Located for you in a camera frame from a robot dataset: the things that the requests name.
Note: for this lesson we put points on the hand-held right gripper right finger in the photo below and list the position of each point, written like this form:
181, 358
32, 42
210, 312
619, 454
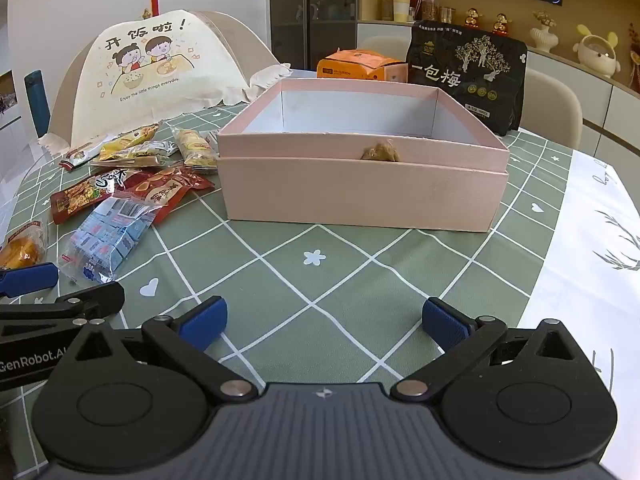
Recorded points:
447, 327

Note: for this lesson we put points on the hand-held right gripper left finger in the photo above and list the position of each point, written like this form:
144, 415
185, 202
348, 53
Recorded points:
202, 325

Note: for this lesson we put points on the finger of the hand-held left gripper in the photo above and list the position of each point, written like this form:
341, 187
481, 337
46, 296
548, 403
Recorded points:
97, 299
27, 279

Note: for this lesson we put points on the orange bread packet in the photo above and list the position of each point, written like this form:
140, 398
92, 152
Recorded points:
20, 251

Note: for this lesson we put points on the clear bag of blue candies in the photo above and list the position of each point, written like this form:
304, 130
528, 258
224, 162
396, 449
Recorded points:
107, 240

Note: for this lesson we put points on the dark red barbecue snack bag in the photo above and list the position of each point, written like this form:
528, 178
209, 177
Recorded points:
82, 195

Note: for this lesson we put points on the red cookie snack bag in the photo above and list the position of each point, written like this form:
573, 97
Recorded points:
162, 187

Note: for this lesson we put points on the white yellow snack packet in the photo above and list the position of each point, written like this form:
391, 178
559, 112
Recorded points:
145, 152

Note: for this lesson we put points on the pink cardboard box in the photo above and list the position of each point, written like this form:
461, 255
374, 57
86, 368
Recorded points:
360, 180

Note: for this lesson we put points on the pale yellow cake packet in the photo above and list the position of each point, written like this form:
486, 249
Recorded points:
196, 149

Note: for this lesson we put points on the green checkered tablecloth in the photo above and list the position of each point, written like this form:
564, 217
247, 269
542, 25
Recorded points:
320, 270

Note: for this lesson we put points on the white bamboo print cloth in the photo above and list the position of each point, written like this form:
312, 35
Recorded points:
595, 240

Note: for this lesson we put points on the teal thermos bottle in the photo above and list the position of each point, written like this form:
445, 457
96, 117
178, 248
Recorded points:
37, 105

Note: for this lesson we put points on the cream cartoon food cover tent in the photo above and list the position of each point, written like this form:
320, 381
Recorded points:
145, 70

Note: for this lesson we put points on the beige dining chair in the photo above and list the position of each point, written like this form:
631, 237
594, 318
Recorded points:
552, 105
382, 47

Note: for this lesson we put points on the black plum snack bag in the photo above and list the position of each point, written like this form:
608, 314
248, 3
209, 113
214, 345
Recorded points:
467, 75

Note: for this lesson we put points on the beige sideboard cabinet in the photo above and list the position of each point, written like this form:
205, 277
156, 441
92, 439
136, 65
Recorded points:
590, 95

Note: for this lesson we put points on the orange tissue box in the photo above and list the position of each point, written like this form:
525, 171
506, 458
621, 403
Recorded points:
360, 66

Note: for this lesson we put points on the gold red figurine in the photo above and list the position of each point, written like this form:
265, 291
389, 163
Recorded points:
501, 22
470, 17

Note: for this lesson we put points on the white flower vase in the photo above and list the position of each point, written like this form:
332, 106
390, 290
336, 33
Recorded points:
542, 32

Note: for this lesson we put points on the white yellow rabbit ornament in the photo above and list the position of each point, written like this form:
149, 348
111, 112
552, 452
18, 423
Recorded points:
597, 54

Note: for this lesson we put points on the glass jar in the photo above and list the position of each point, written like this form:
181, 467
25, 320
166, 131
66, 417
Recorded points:
427, 10
445, 14

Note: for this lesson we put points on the yellow white cup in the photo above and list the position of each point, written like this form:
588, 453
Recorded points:
400, 7

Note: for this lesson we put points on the dark glass cabinet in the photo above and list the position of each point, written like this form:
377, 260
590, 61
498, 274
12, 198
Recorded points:
312, 10

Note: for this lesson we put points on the wall photo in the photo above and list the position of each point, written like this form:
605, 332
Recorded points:
6, 91

